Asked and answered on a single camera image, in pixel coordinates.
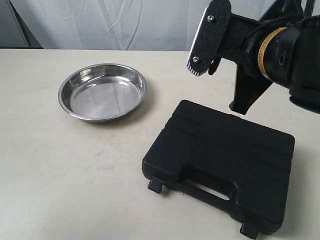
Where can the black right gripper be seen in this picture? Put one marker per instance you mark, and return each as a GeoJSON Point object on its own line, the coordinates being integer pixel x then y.
{"type": "Point", "coordinates": [239, 44]}

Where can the black plastic tool case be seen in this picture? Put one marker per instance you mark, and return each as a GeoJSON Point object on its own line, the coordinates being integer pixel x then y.
{"type": "Point", "coordinates": [238, 166]}

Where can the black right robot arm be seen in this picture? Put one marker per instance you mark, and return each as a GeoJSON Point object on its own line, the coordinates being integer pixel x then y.
{"type": "Point", "coordinates": [282, 47]}

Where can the white backdrop curtain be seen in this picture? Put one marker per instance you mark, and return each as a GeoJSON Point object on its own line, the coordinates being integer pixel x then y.
{"type": "Point", "coordinates": [123, 25]}

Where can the round stainless steel pan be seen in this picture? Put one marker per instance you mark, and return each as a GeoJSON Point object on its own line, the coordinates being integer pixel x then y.
{"type": "Point", "coordinates": [102, 93]}

